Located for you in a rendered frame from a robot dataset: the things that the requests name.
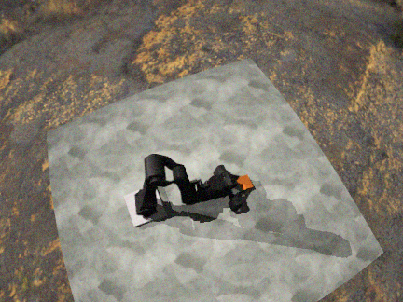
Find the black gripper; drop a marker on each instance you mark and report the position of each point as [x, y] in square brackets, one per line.
[235, 200]

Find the orange block with black square face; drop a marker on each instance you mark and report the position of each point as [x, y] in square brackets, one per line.
[245, 182]

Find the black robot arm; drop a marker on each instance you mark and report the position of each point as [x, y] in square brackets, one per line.
[146, 198]

